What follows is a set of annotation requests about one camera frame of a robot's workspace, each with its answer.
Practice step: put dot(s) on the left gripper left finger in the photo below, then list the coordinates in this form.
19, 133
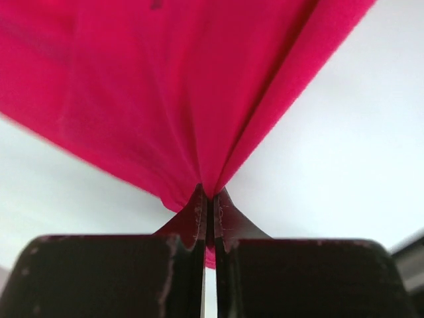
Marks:
157, 275

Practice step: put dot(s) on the magenta t shirt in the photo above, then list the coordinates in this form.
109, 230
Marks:
165, 95

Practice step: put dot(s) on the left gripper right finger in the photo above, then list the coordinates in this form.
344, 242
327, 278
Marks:
259, 276

